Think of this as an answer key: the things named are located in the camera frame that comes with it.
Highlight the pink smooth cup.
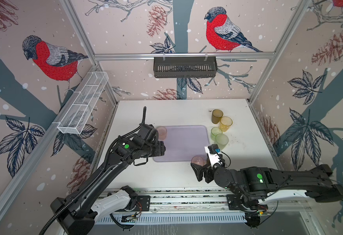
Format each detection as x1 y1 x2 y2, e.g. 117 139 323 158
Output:
191 156 206 166

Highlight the aluminium frame top rail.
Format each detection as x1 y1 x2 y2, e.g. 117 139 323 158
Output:
94 52 275 61

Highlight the green smooth cup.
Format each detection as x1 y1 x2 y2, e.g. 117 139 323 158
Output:
210 127 222 141

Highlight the white wire mesh shelf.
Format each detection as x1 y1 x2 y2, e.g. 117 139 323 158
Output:
57 71 108 135

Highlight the yellow smooth cup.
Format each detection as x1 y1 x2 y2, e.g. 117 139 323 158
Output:
219 116 233 132

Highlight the black hanging wire basket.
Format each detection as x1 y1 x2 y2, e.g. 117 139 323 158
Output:
153 56 218 78

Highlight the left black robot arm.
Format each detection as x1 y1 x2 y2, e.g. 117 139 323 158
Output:
40 123 166 235

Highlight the pale green textured cup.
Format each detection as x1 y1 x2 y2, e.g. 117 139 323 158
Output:
215 134 229 150

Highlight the brown textured cup back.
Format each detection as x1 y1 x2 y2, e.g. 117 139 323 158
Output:
211 109 223 124

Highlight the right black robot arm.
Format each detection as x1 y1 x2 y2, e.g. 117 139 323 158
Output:
191 163 343 212

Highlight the pink textured cup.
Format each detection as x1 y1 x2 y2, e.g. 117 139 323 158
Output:
156 126 167 141

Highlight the lilac plastic tray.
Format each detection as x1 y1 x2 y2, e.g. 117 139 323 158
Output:
154 125 210 162

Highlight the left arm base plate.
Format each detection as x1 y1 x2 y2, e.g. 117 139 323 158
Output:
120 195 151 212

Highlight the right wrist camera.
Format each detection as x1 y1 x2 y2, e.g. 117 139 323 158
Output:
204 144 225 169

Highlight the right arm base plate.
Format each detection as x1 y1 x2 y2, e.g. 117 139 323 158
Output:
226 194 268 212

